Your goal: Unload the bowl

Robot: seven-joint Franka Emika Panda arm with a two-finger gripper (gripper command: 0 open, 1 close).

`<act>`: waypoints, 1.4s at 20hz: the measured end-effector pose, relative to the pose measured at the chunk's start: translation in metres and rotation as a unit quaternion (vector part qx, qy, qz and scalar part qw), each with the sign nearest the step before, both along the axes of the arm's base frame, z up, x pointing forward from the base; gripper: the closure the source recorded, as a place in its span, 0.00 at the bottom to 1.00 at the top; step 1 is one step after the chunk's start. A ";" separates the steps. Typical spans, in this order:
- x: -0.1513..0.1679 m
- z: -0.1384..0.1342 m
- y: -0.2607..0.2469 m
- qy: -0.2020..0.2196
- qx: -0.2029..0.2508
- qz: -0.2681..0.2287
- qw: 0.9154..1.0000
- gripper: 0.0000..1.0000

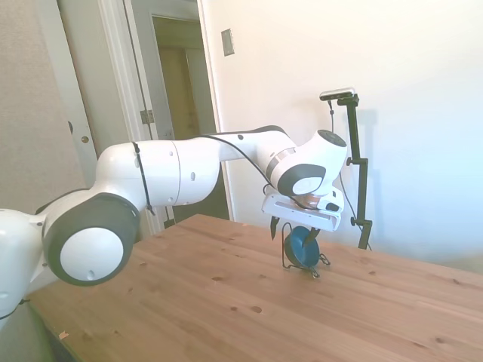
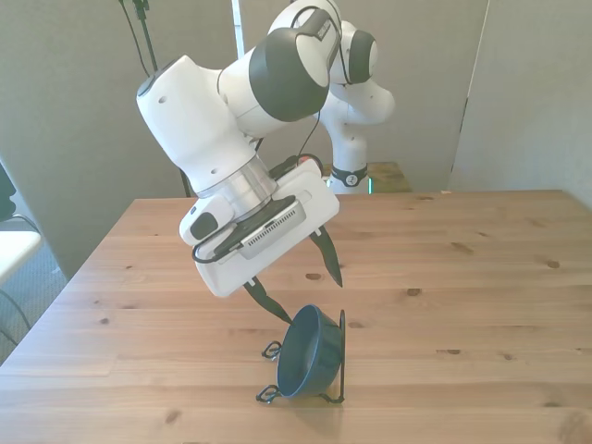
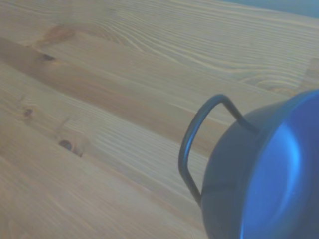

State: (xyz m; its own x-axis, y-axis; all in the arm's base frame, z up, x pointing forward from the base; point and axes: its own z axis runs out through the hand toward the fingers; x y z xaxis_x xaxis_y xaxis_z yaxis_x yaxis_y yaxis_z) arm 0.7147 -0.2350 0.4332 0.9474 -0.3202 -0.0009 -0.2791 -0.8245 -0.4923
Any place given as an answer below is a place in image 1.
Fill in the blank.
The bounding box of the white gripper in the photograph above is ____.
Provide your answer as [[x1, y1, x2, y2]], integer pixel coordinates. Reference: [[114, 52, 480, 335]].
[[260, 193, 344, 250]]

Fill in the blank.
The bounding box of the dark blue bowl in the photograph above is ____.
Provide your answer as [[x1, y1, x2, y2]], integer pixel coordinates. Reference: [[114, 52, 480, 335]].
[[285, 225, 321, 271]]

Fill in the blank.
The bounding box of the white door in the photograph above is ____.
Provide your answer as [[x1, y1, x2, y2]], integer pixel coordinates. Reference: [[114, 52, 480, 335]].
[[37, 0, 134, 189]]

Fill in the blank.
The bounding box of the gray partition panel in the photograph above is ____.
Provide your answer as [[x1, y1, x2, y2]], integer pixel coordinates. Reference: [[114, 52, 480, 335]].
[[0, 0, 97, 214]]

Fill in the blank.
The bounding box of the black wire bowl stand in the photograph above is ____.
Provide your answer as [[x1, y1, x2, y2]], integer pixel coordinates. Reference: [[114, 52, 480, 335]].
[[281, 221, 332, 280]]

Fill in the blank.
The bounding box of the black camera stand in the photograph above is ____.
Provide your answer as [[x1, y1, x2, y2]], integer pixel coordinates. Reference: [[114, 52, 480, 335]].
[[328, 98, 374, 252], [334, 94, 374, 250]]

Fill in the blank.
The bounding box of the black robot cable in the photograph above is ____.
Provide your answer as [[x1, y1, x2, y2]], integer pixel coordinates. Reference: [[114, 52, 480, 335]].
[[131, 133, 314, 216]]

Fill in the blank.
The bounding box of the white door frame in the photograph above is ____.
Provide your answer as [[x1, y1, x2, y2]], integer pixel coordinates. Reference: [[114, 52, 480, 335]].
[[97, 0, 237, 232]]

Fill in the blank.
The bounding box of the grey stereo camera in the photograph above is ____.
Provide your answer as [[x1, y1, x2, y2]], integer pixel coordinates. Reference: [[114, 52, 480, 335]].
[[319, 86, 357, 102]]

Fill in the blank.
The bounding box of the grey light switch plate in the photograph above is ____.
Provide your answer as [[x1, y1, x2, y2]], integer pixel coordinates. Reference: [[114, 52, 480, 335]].
[[220, 28, 235, 57]]

